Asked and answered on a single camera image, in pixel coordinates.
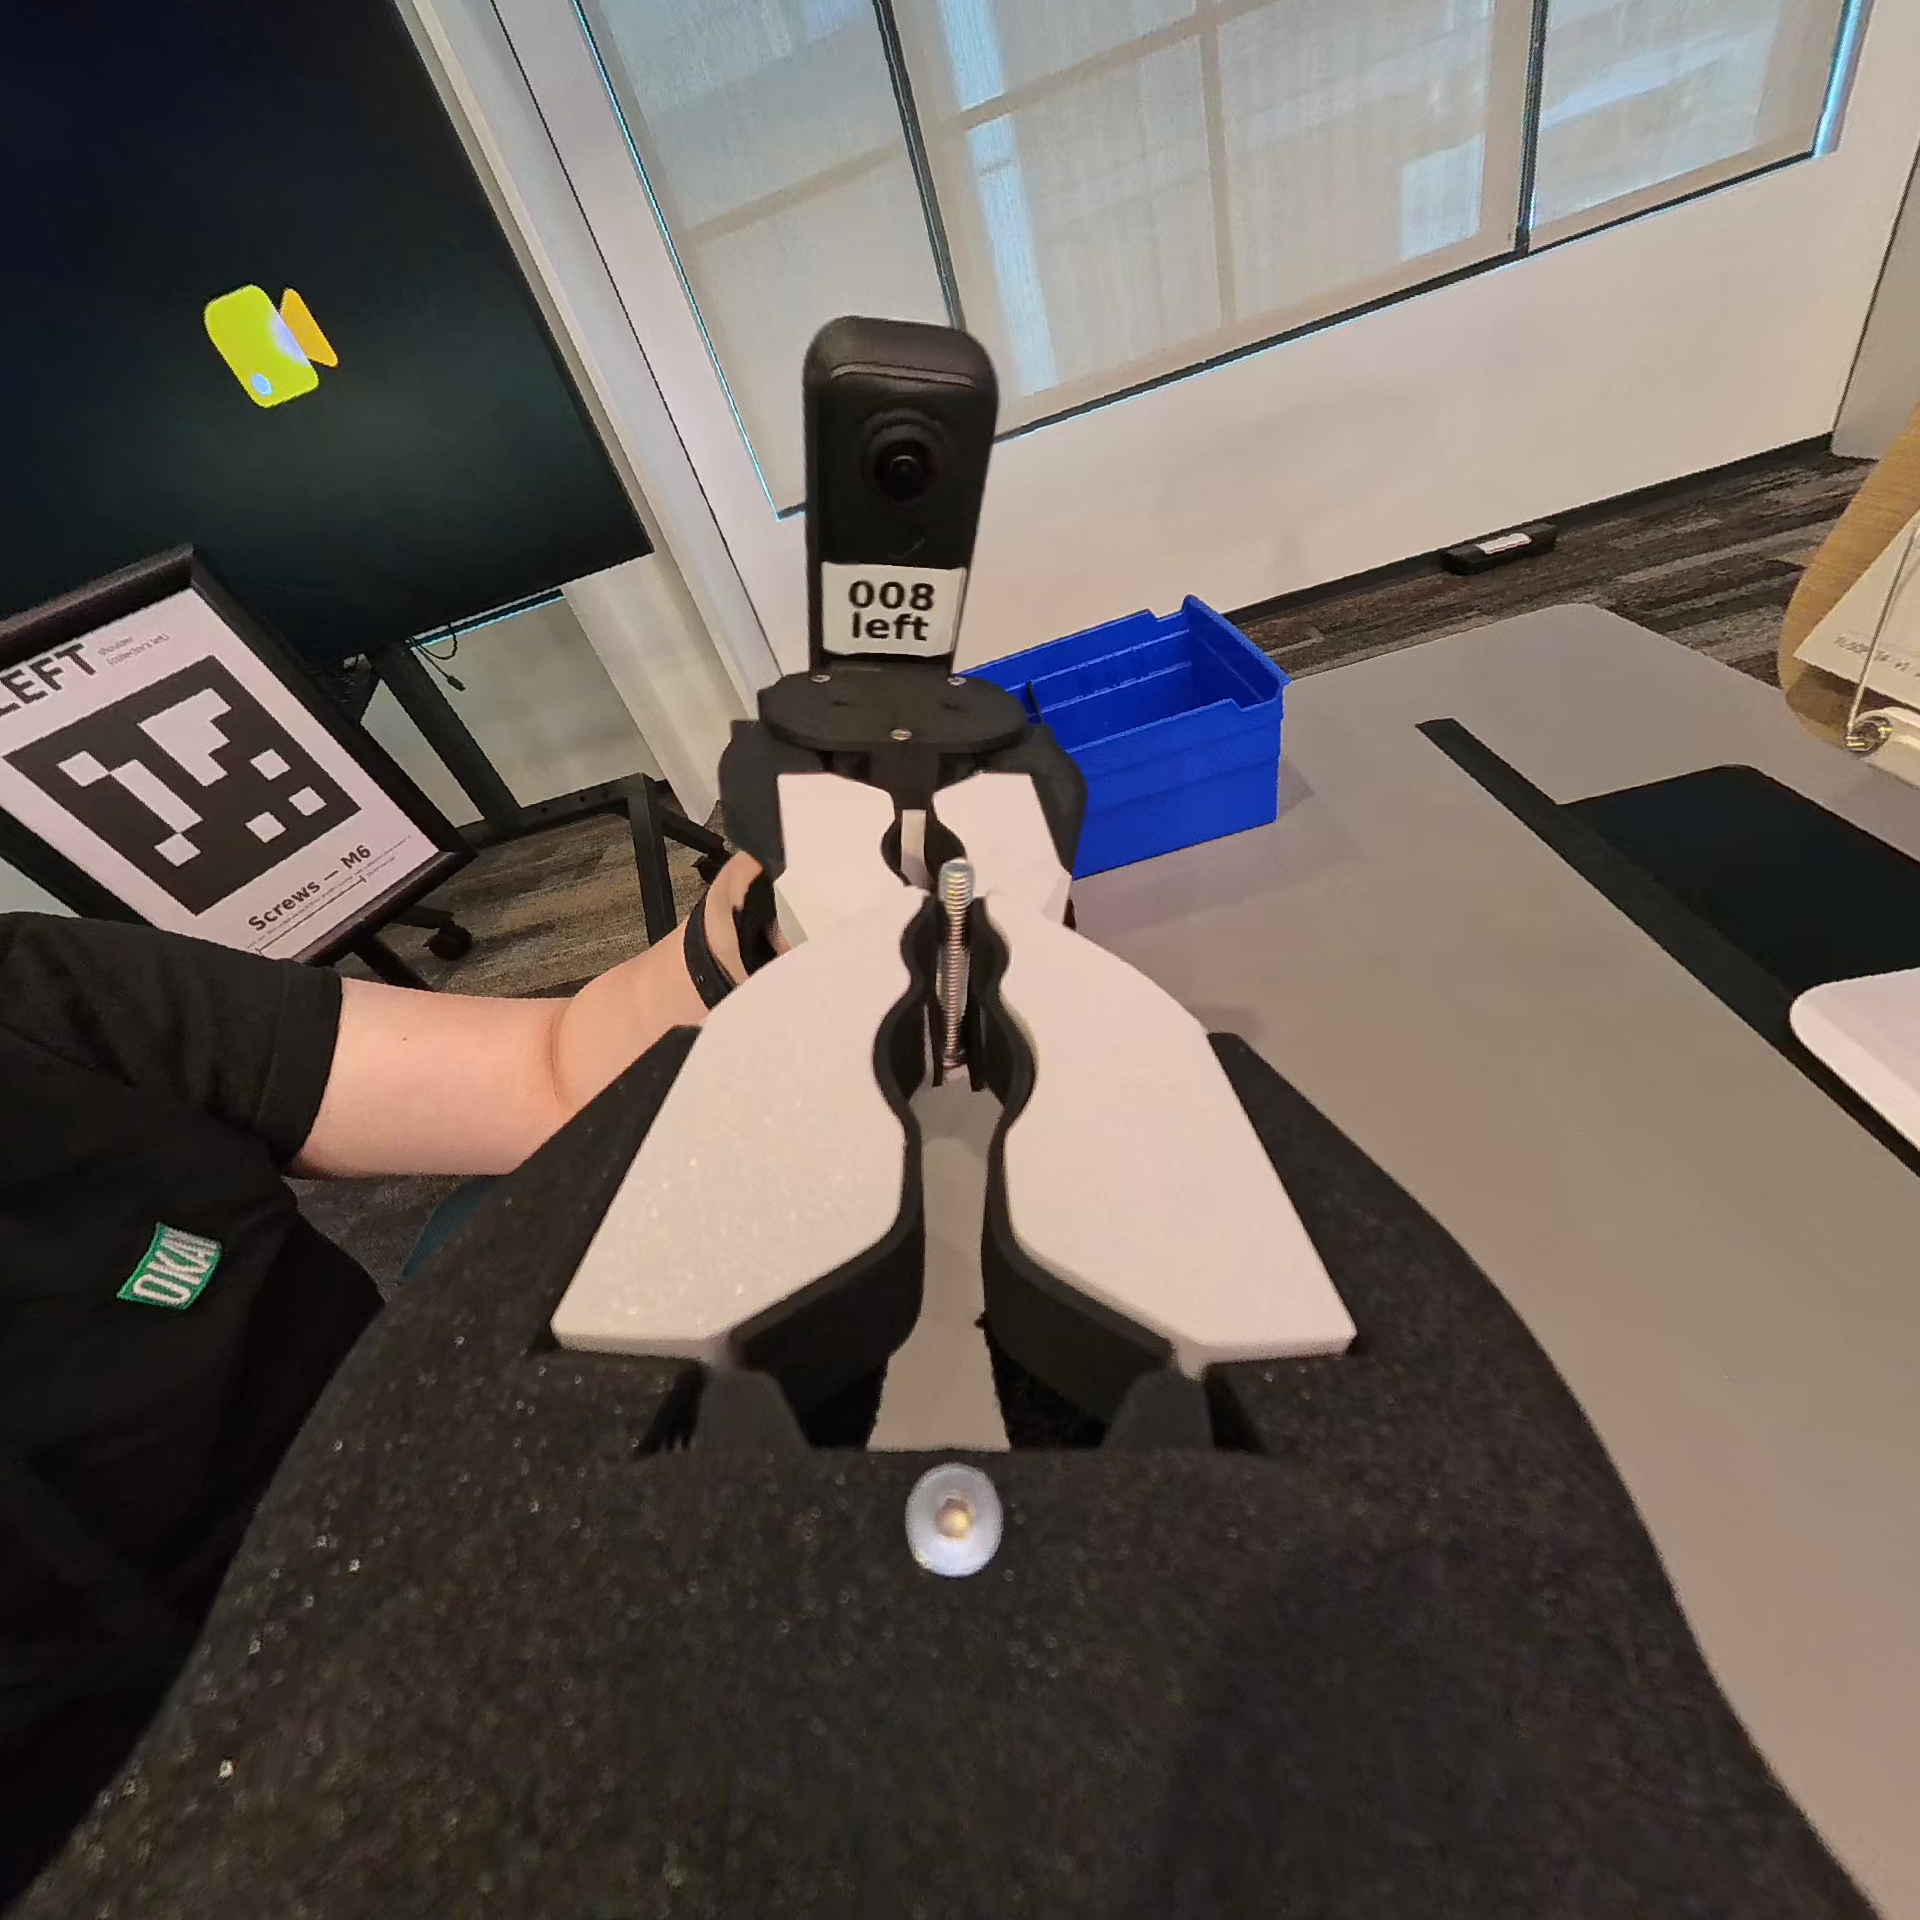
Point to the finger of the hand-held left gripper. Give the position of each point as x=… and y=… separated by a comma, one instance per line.
x=840, y=855
x=1020, y=839

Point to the black framed poster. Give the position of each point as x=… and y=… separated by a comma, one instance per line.
x=225, y=781

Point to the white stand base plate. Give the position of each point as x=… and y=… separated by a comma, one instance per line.
x=1868, y=1049

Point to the black floor power box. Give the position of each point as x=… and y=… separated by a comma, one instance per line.
x=1497, y=549

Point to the black wall screen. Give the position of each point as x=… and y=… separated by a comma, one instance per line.
x=225, y=150

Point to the blue bin with divider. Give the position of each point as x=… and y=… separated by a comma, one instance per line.
x=1155, y=750

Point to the person's left hand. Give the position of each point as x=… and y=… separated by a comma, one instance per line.
x=749, y=921

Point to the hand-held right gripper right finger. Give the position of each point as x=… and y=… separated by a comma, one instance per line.
x=1155, y=1184

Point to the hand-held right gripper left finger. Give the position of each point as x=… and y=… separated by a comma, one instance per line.
x=749, y=1171

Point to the grey desk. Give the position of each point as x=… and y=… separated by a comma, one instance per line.
x=1424, y=1021

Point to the dark office chair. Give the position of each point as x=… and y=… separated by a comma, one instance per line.
x=450, y=1223

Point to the black rolling stand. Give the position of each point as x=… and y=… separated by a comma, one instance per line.
x=493, y=765

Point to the light wooden board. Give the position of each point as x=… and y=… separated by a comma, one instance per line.
x=1821, y=600

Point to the white framed window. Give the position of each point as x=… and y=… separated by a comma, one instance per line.
x=1201, y=181

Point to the silver bolt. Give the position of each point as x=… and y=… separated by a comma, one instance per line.
x=956, y=961

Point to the black wristband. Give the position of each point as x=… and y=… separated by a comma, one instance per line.
x=701, y=961

